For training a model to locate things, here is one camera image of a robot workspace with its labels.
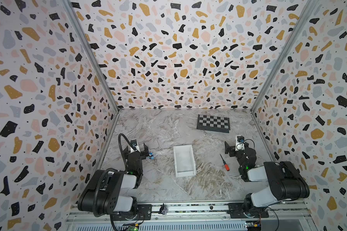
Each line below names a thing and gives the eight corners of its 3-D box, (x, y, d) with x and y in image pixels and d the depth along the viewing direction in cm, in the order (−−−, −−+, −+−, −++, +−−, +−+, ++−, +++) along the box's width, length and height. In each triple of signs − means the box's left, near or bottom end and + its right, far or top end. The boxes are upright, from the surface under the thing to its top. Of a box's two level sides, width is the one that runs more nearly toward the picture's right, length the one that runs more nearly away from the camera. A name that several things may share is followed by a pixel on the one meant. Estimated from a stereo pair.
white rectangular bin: (176, 178, 87) (175, 173, 82) (173, 151, 99) (173, 145, 94) (195, 176, 88) (197, 171, 83) (191, 149, 100) (191, 144, 95)
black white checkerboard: (196, 130, 111) (197, 127, 108) (197, 117, 119) (198, 114, 117) (229, 133, 109) (231, 130, 106) (228, 120, 118) (229, 117, 115)
